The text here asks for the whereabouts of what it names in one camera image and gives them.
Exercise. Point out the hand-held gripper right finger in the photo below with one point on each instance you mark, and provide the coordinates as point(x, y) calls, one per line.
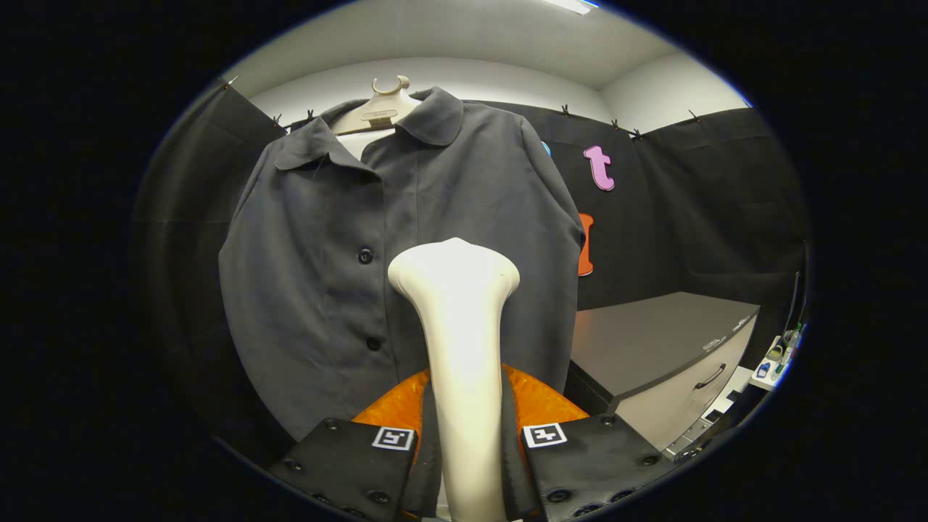
point(587, 464)

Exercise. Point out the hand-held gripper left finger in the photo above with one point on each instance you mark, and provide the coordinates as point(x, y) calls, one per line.
point(355, 464)

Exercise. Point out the white garment steamer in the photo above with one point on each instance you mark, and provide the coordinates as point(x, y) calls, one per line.
point(464, 348)

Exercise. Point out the dark grey button shirt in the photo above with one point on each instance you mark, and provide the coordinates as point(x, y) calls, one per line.
point(312, 275)

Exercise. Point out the grey cabinet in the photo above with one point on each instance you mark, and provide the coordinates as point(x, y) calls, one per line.
point(652, 333)

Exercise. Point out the cluttered white side table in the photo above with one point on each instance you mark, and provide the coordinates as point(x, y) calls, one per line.
point(779, 359)

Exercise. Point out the black backdrop cloth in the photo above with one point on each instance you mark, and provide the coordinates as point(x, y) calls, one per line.
point(674, 217)

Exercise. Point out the cream plastic hanger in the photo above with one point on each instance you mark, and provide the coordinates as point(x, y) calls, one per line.
point(380, 109)

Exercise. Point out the large ceiling light panel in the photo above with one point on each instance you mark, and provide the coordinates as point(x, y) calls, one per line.
point(573, 6)

